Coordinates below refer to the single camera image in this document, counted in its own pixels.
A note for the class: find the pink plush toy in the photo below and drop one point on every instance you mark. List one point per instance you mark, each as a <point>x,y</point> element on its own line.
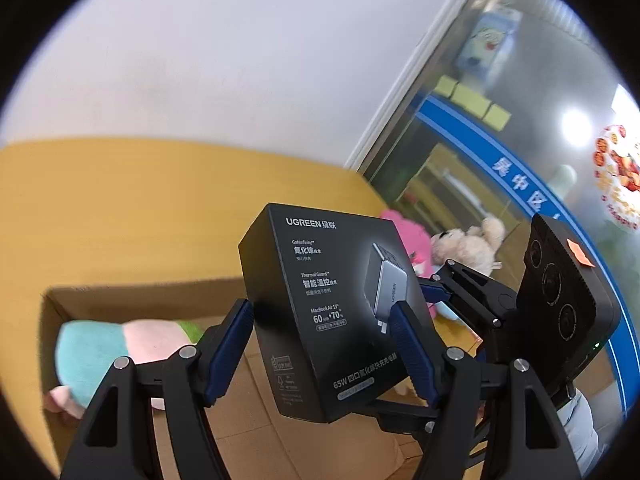
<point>416,241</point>

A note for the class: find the grey right sleeve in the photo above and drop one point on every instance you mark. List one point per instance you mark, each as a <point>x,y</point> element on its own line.
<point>576,419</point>

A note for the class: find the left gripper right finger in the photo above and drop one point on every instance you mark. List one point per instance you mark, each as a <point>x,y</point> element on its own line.
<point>525,437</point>

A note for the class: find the beige plush toy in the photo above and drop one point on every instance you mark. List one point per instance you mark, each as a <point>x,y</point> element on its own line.
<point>476,247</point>

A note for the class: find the cardboard box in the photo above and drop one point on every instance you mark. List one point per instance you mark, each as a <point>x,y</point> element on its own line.
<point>255,441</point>

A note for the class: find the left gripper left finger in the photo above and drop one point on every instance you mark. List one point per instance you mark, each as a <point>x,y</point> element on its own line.
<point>116,438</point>

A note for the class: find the black charger box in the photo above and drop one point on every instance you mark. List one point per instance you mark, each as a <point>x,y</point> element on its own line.
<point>322,284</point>

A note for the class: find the light blue plush toy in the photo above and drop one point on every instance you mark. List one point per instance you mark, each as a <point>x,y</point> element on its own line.
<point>436,303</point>

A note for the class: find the pig plush teal shirt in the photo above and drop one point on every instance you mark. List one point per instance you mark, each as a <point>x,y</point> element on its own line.
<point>85,350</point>

